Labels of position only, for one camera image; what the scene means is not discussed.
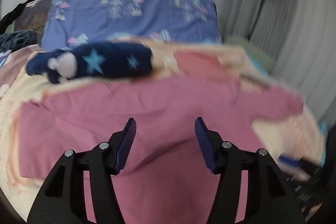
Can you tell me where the pink garment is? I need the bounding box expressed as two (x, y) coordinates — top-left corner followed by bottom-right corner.
(18, 76), (303, 223)

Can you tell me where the dark teal clothing pile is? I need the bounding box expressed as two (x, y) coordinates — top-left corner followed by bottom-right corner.
(0, 30), (37, 52)

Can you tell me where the peach fleece blanket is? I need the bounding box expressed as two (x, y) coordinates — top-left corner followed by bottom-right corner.
(0, 39), (329, 193)

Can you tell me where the green pillow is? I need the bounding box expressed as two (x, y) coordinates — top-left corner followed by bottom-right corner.
(224, 36), (276, 74)

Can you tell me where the navy star-patterned garment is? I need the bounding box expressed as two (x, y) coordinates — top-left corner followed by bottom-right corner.
(26, 42), (153, 84)

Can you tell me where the salmon folded garment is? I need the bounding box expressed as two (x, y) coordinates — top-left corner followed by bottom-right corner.
(174, 51), (240, 83)

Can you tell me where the grey curtain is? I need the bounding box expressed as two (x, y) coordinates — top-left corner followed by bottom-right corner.
(219, 0), (335, 118)

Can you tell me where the blue patterned pillow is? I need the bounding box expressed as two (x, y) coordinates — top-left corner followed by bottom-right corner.
(42, 0), (222, 51)

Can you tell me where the black strap item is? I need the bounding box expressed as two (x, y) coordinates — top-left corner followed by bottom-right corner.
(0, 0), (34, 34)

